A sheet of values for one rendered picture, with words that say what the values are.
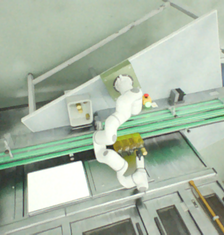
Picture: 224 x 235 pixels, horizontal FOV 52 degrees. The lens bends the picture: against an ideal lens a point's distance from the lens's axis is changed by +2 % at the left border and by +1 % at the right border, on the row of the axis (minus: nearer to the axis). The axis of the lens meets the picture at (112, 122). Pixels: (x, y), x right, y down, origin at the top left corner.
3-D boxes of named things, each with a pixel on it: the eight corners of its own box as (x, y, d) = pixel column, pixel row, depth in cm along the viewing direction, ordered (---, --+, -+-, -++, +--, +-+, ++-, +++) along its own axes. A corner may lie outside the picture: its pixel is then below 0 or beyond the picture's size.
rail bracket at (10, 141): (9, 141, 174) (8, 164, 157) (2, 125, 163) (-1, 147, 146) (16, 140, 175) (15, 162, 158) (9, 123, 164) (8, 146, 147)
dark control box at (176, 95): (169, 96, 197) (174, 102, 191) (170, 88, 192) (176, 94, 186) (178, 95, 199) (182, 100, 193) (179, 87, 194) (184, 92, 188)
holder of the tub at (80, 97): (70, 124, 185) (72, 130, 179) (65, 96, 167) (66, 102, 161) (91, 120, 189) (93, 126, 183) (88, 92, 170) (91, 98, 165)
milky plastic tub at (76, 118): (69, 120, 181) (71, 127, 175) (65, 96, 166) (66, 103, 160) (91, 116, 185) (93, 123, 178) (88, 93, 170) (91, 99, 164)
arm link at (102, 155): (132, 148, 139) (116, 146, 151) (110, 127, 129) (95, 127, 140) (120, 171, 132) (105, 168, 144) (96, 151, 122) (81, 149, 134)
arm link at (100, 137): (105, 115, 140) (88, 127, 132) (119, 114, 130) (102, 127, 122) (114, 134, 144) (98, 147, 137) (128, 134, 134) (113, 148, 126)
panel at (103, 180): (26, 174, 174) (27, 217, 149) (25, 172, 172) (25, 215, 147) (137, 148, 193) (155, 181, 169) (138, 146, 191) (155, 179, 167)
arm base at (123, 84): (109, 78, 161) (115, 91, 150) (125, 69, 159) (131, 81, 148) (119, 93, 171) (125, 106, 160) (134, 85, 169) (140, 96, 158)
